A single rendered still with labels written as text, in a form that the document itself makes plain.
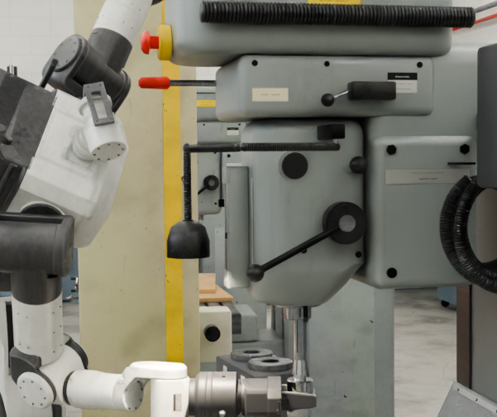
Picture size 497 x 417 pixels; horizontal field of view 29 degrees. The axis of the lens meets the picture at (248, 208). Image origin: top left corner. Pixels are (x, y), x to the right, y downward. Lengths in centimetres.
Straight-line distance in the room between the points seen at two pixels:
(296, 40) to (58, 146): 51
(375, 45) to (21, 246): 69
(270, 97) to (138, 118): 184
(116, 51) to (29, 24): 875
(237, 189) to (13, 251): 40
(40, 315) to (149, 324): 168
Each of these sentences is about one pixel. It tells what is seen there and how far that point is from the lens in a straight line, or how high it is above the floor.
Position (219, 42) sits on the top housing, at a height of 175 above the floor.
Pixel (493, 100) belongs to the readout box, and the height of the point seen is 164.
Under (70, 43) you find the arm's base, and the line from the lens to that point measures 196.
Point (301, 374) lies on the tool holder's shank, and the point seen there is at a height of 118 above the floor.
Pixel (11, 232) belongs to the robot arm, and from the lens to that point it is 170.
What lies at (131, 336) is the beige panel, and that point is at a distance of 342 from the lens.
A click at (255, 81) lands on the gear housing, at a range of 155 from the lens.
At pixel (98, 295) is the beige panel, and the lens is 339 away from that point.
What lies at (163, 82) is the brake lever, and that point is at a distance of 174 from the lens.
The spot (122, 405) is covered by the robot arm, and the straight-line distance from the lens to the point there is 177.
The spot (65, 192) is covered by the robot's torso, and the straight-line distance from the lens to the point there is 176.
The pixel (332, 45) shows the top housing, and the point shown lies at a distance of 158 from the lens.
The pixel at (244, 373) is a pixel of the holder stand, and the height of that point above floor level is 113.
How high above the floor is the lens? 156
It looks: 3 degrees down
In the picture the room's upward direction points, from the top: 1 degrees counter-clockwise
